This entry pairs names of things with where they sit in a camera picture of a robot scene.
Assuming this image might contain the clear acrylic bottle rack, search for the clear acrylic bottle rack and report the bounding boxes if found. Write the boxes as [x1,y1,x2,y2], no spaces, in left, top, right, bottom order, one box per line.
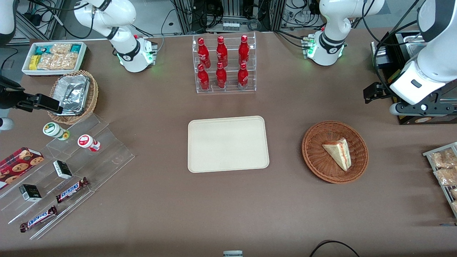
[192,31,257,94]

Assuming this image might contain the beige plastic tray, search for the beige plastic tray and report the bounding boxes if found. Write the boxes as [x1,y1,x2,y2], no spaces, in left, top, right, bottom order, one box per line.
[187,115,270,173]

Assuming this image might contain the red cookie box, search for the red cookie box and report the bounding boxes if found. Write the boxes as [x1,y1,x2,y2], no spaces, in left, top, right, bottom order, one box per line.
[0,147,45,190]

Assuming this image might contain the red capped yogurt bottle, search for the red capped yogurt bottle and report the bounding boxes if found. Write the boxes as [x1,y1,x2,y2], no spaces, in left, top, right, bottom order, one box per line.
[77,134,101,152]

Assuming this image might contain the small black box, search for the small black box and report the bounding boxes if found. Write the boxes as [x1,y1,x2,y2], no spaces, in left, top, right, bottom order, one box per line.
[53,160,73,180]
[19,184,42,202]

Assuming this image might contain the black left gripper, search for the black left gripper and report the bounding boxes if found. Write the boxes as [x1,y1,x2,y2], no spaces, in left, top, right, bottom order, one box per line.
[363,81,393,105]

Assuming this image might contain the small clear cracker bag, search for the small clear cracker bag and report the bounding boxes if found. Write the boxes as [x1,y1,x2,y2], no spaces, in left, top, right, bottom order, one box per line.
[50,43,72,55]

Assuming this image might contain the clear acrylic step display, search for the clear acrylic step display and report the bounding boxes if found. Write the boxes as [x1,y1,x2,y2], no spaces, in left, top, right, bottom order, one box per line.
[0,112,135,240]

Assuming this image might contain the white rectangular snack bin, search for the white rectangular snack bin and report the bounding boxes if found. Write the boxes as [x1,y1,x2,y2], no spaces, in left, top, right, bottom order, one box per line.
[21,41,88,77]

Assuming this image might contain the large clear cracker bag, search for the large clear cracker bag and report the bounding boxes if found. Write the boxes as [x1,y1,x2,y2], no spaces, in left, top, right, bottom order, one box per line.
[37,53,79,71]

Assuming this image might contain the black hot food case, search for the black hot food case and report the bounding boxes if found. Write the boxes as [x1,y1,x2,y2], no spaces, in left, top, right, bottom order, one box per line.
[371,31,457,125]

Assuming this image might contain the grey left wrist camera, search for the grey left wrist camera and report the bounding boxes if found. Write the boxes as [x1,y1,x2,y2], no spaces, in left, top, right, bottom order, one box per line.
[389,101,457,117]

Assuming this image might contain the green capped yogurt bottle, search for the green capped yogurt bottle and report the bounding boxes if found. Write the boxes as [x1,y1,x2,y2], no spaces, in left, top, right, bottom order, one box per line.
[43,122,70,141]

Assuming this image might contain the red cola bottle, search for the red cola bottle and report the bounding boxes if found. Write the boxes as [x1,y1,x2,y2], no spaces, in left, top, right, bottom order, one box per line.
[216,62,227,89]
[238,35,250,66]
[237,62,249,90]
[197,37,211,69]
[197,64,210,91]
[216,36,228,67]

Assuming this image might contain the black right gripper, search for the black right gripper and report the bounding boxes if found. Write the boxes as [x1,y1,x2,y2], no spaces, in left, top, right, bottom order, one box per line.
[0,76,64,114]

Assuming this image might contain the light wicker basket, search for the light wicker basket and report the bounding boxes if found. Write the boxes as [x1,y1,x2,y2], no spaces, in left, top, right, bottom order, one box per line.
[47,70,99,125]

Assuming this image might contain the Snickers bar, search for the Snickers bar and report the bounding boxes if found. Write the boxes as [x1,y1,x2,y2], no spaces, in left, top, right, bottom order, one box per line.
[20,205,58,233]
[55,177,90,204]

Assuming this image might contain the aluminium foil trays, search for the aluminium foil trays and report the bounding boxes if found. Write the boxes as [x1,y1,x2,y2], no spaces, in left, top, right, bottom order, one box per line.
[52,74,90,116]

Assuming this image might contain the round brown wicker basket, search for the round brown wicker basket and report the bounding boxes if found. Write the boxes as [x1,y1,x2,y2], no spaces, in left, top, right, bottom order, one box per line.
[302,120,369,184]

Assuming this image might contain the triangular sandwich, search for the triangular sandwich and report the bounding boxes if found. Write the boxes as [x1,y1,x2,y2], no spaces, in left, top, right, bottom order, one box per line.
[322,138,352,172]

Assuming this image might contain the black looped cable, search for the black looped cable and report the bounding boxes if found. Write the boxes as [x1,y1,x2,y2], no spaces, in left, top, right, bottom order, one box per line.
[309,240,361,257]

